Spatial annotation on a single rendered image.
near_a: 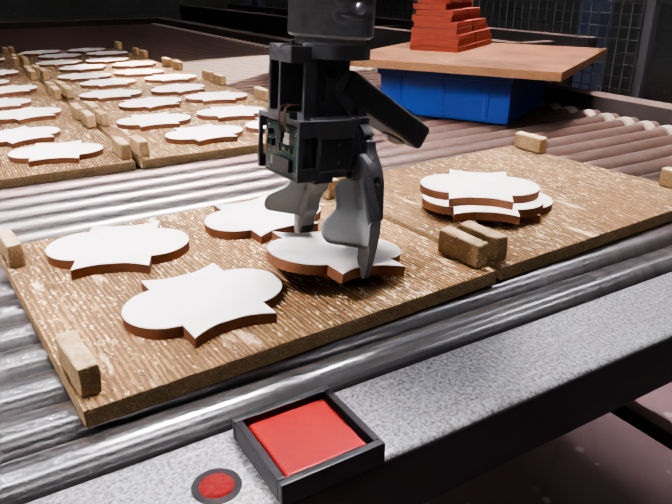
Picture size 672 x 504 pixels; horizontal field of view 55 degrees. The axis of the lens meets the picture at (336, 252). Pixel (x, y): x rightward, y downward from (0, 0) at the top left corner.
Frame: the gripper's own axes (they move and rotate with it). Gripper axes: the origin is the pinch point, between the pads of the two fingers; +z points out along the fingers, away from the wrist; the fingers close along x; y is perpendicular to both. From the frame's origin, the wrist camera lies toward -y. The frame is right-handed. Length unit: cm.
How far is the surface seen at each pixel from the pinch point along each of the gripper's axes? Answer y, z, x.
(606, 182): -49.2, -1.8, -2.5
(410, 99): -63, -5, -61
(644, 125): -97, -4, -26
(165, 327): 19.0, 2.4, 3.1
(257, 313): 11.7, 1.9, 5.2
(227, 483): 21.1, 5.8, 18.8
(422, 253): -10.2, 1.3, 1.7
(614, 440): -122, 86, -28
